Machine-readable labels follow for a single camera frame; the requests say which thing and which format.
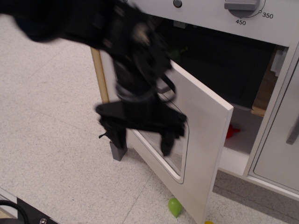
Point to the grey cabinet leg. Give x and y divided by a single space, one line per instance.
118 153

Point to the grey side cabinet door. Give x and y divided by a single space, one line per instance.
278 162

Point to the white oven door with window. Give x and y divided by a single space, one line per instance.
208 119

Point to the dark grey oven tray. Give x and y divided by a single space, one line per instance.
230 65

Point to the red toy ketchup bottle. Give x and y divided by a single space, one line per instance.
231 131

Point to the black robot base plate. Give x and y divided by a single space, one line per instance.
16 211

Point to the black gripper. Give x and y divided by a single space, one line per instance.
153 115

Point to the grey round oven button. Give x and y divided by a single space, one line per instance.
177 3

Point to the green toy pear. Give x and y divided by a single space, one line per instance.
174 207

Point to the green toy bell pepper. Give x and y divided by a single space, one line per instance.
176 53

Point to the grey oven temperature knob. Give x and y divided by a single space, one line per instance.
241 8

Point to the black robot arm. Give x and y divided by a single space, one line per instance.
93 35

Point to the grey cabinet door handle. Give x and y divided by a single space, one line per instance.
293 133

